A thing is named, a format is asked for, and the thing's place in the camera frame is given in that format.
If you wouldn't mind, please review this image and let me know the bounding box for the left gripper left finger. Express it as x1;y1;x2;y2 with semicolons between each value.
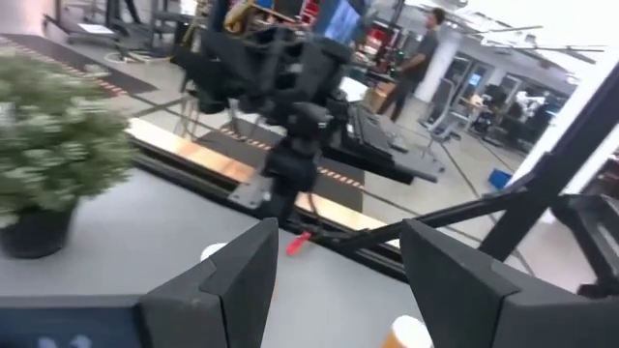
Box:
139;217;280;348

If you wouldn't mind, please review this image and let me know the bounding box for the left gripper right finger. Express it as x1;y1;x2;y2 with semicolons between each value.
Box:
399;217;619;348

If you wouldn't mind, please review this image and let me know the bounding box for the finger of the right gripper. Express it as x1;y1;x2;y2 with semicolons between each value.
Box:
229;27;281;105
172;42;229;115

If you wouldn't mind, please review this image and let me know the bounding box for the orange medicine bottle white cap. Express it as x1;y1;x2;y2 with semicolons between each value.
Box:
199;241;229;266
380;315;435;348

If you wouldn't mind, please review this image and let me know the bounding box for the blue screen monitor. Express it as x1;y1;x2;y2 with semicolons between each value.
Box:
321;0;364;44

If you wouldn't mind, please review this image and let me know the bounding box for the cardboard box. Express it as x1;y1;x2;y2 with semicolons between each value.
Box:
365;81;396;115

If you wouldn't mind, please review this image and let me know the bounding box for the black floor mat striped border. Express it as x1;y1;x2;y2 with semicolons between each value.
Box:
197;120;367;214
0;33;159;98

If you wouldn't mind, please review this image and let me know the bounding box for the red clamp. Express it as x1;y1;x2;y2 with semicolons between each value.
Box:
284;230;313;256

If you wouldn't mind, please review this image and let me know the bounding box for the person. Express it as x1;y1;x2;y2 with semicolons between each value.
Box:
376;7;449;122

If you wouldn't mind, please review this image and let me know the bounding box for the dark grey side desk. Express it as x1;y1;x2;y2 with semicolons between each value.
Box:
321;101;446;188

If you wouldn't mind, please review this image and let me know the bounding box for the blue bin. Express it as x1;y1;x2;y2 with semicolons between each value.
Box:
486;167;514;190

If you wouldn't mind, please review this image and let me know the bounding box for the grey office chair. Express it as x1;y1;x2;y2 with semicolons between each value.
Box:
420;76;458;146

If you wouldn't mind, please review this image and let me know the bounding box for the green potted plant black pot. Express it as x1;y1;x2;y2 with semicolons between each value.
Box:
0;47;137;260

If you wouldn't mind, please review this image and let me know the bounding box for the black aluminium rig frame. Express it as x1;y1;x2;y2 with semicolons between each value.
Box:
128;62;619;301

